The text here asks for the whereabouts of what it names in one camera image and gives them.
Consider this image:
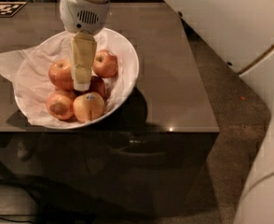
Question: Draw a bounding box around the bruised front left apple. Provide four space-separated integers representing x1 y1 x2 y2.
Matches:
46 91 75 120

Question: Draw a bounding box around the white bowl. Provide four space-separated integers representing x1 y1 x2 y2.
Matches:
13 27 140 131

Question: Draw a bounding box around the yellow apple with sticker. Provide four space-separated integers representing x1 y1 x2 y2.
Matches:
74 91 105 122

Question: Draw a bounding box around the dark red middle apple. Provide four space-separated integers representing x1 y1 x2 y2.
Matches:
80 76 105 98

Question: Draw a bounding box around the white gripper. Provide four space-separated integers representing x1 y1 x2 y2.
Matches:
60 0 110 91

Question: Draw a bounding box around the black white marker tag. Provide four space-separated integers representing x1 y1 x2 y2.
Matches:
0 2 26 18

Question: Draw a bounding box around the white paper napkin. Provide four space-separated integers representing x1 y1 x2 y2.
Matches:
0 17 135 128

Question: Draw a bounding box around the top right red apple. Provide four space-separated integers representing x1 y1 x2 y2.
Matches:
92 49 118 78

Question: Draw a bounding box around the large red apple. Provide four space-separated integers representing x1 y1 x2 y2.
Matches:
48 60 74 91

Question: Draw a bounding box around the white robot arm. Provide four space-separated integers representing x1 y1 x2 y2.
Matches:
164 0 274 224

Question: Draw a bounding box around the dark glass table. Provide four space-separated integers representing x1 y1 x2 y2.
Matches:
0 3 219 217

